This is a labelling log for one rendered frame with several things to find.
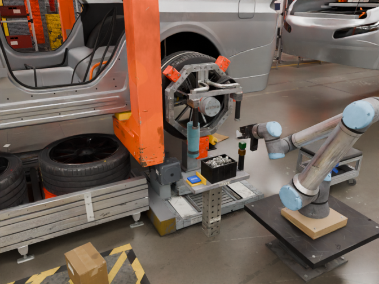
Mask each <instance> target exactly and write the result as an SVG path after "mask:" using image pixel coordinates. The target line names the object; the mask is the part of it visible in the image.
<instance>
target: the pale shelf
mask: <svg viewBox="0 0 379 284"><path fill-rule="evenodd" d="M187 178H188V177H186V178H183V183H184V184H185V185H186V186H187V187H188V188H189V189H190V190H191V191H192V193H193V194H198V193H201V192H204V191H207V190H211V189H215V188H219V187H222V186H225V185H228V184H232V183H236V182H238V181H242V180H246V179H249V178H250V175H249V174H248V173H247V172H245V171H239V170H238V166H237V170H236V177H233V178H230V179H227V180H224V181H220V182H217V183H214V184H211V183H210V182H208V181H207V180H206V185H204V184H203V183H202V184H200V185H196V186H194V187H192V186H190V185H189V184H188V183H187V182H186V180H188V179H187Z"/></svg>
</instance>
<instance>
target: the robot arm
mask: <svg viewBox="0 0 379 284"><path fill-rule="evenodd" d="M377 121H379V97H368V98H366V99H363V100H359V101H355V102H353V103H351V104H349V105H348V106H347V107H346V108H345V109H344V111H343V113H341V114H339V115H337V116H334V117H332V118H330V119H328V120H325V121H323V122H320V123H318V124H316V125H314V126H311V127H309V128H307V129H305V130H302V131H300V132H298V133H295V134H292V135H289V136H287V137H285V138H282V139H280V135H281V132H282V129H281V126H280V124H279V123H277V122H274V121H273V122H267V123H261V124H257V123H256V124H252V125H247V126H243V127H240V133H239V131H238V130H237V131H236V134H237V136H236V138H237V139H248V138H250V150H251V151H252V152H253V151H255V150H257V148H258V139H263V138H264V140H265V143H266V148H267V152H268V156H269V158H270V159H278V158H283V157H285V153H288V152H290V151H293V150H296V149H298V148H300V147H302V146H304V145H307V144H310V143H313V142H315V141H318V140H320V139H323V138H325V137H328V138H327V139H326V141H325V142H324V143H323V145H322V146H321V147H320V149H319V150H318V151H317V152H316V154H315V155H314V156H313V158H312V159H311V161H310V162H309V163H308V165H307V166H306V167H305V169H304V170H303V171H302V172H301V173H299V174H296V175H295V176H294V177H293V178H292V180H291V181H290V182H289V183H288V184H287V185H284V186H283V187H282V188H281V189H280V191H279V196H280V199H281V201H282V203H283V205H284V206H285V207H286V208H288V209H290V210H292V211H296V210H298V212H299V213H300V214H302V215H304V216H306V217H308V218H312V219H323V218H326V217H327V216H328V215H329V213H330V208H329V204H328V196H329V189H330V182H331V174H330V172H331V171H332V170H333V168H334V167H335V166H336V164H337V163H338V162H339V161H340V160H341V159H342V157H343V156H344V155H345V154H346V153H347V152H348V151H349V149H350V148H351V147H352V146H353V145H354V144H355V142H356V141H357V140H358V138H360V136H361V135H362V134H364V133H365V132H366V130H367V129H368V128H369V127H370V125H371V124H373V123H375V122H377Z"/></svg>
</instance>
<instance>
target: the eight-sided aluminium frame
mask: <svg viewBox="0 0 379 284"><path fill-rule="evenodd" d="M199 70H201V71H205V70H212V71H213V72H214V73H215V74H216V75H217V76H218V77H219V78H221V77H222V76H226V74H225V72H224V71H223V70H222V69H220V68H219V66H218V65H217V64H216V63H203V64H191V65H185V66H184V67H183V68H182V70H181V71H180V72H179V73H180V74H181V77H180V78H179V79H178V80H177V81H176V82H175V83H174V82H171V83H170V84H169V85H168V86H167V88H166V89H165V113H166V116H165V117H166V121H167V122H168V123H169V124H171V125H172V126H173V127H175V128H176V129H177V130H178V131H179V132H180V133H182V134H183V135H184V136H185V137H187V130H186V129H185V128H183V127H182V126H181V125H180V124H179V123H178V122H176V121H175V120H174V92H176V90H177V89H178V87H179V86H180V85H181V84H182V83H183V81H184V80H185V79H186V78H187V76H188V75H189V74H190V73H191V72H198V71H199ZM229 83H230V82H229V81H227V82H225V83H224V84H229ZM232 105H233V99H232V98H230V94H225V95H224V109H223V110H222V111H221V112H220V114H219V115H218V116H217V118H216V119H215V120H214V121H213V123H212V124H211V125H210V126H209V127H206V128H201V129H200V137H201V136H206V135H212V134H215V133H216V132H217V130H218V129H219V128H220V126H221V125H222V124H223V122H224V121H225V120H226V119H227V117H228V116H229V115H230V114H231V113H232V109H233V107H232Z"/></svg>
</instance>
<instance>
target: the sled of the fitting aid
mask: <svg viewBox="0 0 379 284"><path fill-rule="evenodd" d="M170 188H171V189H172V190H173V191H174V193H175V194H176V195H177V196H181V195H184V194H187V193H191V192H192V191H191V190H190V189H189V188H188V187H187V186H186V185H185V184H184V183H181V184H177V185H176V184H175V183H172V185H170Z"/></svg>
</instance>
